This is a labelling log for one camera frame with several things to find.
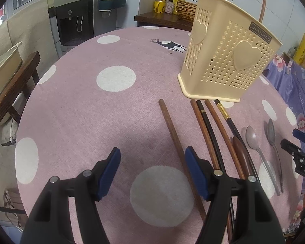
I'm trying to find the steel spoon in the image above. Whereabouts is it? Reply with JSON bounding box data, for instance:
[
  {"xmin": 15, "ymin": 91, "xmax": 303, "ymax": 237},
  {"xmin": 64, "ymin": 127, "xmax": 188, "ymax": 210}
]
[
  {"xmin": 245, "ymin": 126, "xmax": 280, "ymax": 196},
  {"xmin": 267, "ymin": 118, "xmax": 284, "ymax": 193}
]

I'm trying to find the black chopstick gold band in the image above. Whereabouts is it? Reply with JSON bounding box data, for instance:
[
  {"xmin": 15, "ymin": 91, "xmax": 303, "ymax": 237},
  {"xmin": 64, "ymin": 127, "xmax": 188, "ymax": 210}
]
[{"xmin": 196, "ymin": 100, "xmax": 235, "ymax": 242}]

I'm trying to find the reddish brown chopstick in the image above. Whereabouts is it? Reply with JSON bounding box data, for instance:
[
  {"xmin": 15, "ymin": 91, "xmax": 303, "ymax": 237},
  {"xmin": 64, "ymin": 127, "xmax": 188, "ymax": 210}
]
[{"xmin": 258, "ymin": 0, "xmax": 267, "ymax": 23}]

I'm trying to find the long brown wooden chopstick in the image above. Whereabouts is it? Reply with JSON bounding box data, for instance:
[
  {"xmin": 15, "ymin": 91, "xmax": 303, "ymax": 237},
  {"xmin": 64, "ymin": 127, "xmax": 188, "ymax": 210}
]
[{"xmin": 189, "ymin": 99, "xmax": 233, "ymax": 244}]

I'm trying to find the curved brown wooden chopstick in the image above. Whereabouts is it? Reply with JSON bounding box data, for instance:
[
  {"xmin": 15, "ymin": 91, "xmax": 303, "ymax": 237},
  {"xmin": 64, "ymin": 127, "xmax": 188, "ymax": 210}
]
[{"xmin": 204, "ymin": 100, "xmax": 246, "ymax": 180}]

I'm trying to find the purple floral cloth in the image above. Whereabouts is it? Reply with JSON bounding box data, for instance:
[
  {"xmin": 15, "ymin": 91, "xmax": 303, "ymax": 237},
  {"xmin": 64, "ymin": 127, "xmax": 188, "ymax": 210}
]
[{"xmin": 260, "ymin": 54, "xmax": 305, "ymax": 133}]

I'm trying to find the black chopstick gold tip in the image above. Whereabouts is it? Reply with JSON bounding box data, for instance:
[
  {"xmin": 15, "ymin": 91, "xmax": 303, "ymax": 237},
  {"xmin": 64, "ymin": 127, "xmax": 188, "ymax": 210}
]
[{"xmin": 214, "ymin": 99, "xmax": 260, "ymax": 182}]

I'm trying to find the yellow roll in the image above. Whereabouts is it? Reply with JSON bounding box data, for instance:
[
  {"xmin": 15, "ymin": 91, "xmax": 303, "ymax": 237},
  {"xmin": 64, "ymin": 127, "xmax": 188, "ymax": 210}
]
[{"xmin": 293, "ymin": 33, "xmax": 305, "ymax": 64}]

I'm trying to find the beige plastic utensil holder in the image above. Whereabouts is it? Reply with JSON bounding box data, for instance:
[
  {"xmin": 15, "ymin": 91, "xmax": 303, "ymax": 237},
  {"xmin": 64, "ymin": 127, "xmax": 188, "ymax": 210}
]
[{"xmin": 177, "ymin": 0, "xmax": 282, "ymax": 102}]

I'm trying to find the pink polka dot tablecloth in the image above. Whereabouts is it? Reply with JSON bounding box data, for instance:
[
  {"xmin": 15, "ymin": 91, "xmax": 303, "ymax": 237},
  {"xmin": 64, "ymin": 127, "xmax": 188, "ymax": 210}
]
[{"xmin": 15, "ymin": 26, "xmax": 305, "ymax": 244}]

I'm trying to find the cream electric cooking pot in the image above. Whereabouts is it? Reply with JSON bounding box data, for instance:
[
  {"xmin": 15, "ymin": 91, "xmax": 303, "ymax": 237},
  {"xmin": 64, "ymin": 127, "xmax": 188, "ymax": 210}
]
[{"xmin": 0, "ymin": 41, "xmax": 23, "ymax": 125}]

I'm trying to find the woven basin sink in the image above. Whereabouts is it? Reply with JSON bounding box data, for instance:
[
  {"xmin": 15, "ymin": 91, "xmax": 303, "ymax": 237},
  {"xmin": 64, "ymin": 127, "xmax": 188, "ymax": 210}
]
[{"xmin": 176, "ymin": 1, "xmax": 197, "ymax": 24}]

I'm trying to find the pink patterned soap dispenser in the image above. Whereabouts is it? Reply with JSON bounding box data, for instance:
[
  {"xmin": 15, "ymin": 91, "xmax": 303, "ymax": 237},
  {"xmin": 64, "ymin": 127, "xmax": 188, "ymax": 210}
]
[{"xmin": 165, "ymin": 0, "xmax": 174, "ymax": 14}]

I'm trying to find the grey water dispenser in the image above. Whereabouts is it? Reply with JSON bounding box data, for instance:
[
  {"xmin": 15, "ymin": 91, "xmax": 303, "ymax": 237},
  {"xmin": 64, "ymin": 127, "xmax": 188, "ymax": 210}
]
[{"xmin": 51, "ymin": 0, "xmax": 117, "ymax": 55}]

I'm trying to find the yellow cup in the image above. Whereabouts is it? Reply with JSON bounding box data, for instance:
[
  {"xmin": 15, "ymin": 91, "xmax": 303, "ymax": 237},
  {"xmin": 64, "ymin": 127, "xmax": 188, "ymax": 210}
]
[{"xmin": 153, "ymin": 1, "xmax": 166, "ymax": 13}]

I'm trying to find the dark brown wooden spoon handle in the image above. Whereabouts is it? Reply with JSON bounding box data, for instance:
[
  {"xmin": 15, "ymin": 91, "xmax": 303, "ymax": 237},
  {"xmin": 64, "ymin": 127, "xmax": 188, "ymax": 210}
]
[{"xmin": 232, "ymin": 137, "xmax": 254, "ymax": 179}]

